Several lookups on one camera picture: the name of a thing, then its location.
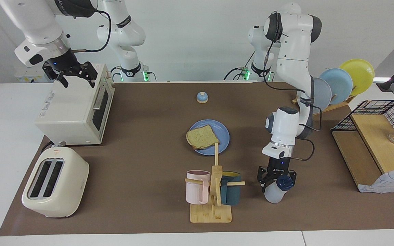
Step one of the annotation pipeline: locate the black left arm base cable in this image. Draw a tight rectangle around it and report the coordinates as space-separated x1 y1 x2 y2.
224 51 256 81

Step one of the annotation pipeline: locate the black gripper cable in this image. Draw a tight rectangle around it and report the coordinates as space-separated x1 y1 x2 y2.
265 12 316 161
68 10 111 53

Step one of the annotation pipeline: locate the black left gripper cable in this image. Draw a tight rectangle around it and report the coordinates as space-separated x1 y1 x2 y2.
265 12 316 161

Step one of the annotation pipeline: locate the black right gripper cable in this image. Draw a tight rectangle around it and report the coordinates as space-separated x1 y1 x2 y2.
68 10 111 53

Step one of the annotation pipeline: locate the brown table mat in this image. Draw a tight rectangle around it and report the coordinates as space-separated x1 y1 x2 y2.
0 81 394 236

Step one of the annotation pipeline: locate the light blue round plate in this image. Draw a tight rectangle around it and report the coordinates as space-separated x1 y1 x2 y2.
319 68 353 105

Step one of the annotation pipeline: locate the yellow round plate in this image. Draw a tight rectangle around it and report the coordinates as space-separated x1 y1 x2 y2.
339 59 375 96

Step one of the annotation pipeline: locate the white toaster oven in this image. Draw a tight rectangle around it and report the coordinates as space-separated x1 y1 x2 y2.
35 63 115 146

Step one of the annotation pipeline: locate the wooden shelf with wire basket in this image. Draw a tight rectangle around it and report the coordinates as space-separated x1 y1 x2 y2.
330 100 394 193

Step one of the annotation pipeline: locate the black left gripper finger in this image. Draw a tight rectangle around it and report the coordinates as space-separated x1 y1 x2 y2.
284 170 298 188
257 166 272 192

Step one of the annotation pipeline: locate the cream two-slot toaster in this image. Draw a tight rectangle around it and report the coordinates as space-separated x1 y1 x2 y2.
22 146 90 218

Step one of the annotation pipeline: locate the pink mug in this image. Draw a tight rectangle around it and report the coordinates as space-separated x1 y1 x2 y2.
186 170 211 205

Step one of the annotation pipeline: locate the white power box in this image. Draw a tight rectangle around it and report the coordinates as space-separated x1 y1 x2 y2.
14 66 49 83

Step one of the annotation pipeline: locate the toasted bread slice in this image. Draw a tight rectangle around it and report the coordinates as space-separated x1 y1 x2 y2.
186 125 220 150

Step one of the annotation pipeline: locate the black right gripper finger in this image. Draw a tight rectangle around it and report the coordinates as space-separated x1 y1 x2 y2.
74 61 99 86
42 64 69 88

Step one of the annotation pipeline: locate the wooden mug tree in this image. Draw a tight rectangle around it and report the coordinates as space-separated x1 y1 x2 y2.
185 143 246 223

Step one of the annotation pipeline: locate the dark teal mug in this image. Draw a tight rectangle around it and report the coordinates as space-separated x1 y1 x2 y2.
220 171 242 206

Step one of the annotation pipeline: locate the grey round plate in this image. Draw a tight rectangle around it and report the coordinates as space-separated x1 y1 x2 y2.
312 77 332 114

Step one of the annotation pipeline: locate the wooden plate rack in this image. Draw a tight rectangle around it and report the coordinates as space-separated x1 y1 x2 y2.
292 92 356 119

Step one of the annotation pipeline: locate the white seasoning bottle blue cap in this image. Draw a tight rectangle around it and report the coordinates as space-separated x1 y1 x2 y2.
264 175 295 204

